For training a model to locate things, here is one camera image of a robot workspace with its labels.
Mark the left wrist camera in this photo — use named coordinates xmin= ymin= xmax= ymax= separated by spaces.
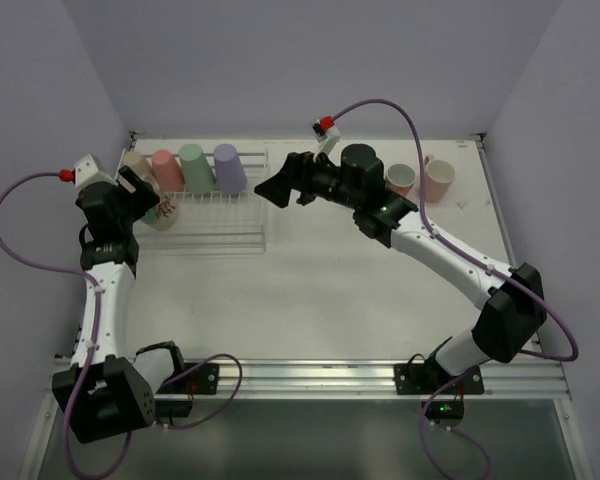
xmin=74 ymin=155 xmax=114 ymax=191

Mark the aluminium rail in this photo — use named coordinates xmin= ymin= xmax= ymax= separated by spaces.
xmin=44 ymin=355 xmax=571 ymax=401

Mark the black controller box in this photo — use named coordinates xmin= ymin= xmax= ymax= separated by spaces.
xmin=155 ymin=400 xmax=193 ymax=424
xmin=421 ymin=396 xmax=465 ymax=427

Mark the pink tumbler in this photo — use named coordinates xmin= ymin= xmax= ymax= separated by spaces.
xmin=151 ymin=150 xmax=185 ymax=192

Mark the floral beige mug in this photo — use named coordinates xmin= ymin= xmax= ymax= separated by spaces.
xmin=141 ymin=174 xmax=180 ymax=231

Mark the light pink mug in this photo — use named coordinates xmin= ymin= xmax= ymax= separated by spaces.
xmin=419 ymin=155 xmax=456 ymax=203

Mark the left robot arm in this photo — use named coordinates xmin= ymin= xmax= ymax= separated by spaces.
xmin=52 ymin=156 xmax=184 ymax=444

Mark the right black controller box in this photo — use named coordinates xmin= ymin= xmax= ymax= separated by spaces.
xmin=421 ymin=396 xmax=465 ymax=427

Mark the white wire dish rack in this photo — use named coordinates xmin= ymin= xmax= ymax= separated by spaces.
xmin=119 ymin=142 xmax=269 ymax=254

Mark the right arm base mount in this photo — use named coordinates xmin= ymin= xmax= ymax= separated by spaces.
xmin=393 ymin=354 xmax=485 ymax=396

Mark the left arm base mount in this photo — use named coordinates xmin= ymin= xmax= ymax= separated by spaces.
xmin=158 ymin=363 xmax=220 ymax=396

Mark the beige tumbler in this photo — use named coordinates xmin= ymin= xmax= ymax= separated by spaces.
xmin=121 ymin=151 xmax=153 ymax=179

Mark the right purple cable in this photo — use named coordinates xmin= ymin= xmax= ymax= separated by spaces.
xmin=329 ymin=98 xmax=580 ymax=474

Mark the left black controller box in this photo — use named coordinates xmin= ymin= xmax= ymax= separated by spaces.
xmin=155 ymin=400 xmax=193 ymax=424

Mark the purple tumbler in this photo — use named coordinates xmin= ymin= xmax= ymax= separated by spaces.
xmin=213 ymin=143 xmax=247 ymax=195

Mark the green tumbler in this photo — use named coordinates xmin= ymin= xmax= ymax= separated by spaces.
xmin=178 ymin=144 xmax=216 ymax=195

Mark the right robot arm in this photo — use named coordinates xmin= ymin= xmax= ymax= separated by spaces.
xmin=255 ymin=144 xmax=547 ymax=381

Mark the salmon textured mug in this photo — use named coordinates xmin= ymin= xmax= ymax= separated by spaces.
xmin=385 ymin=164 xmax=416 ymax=197

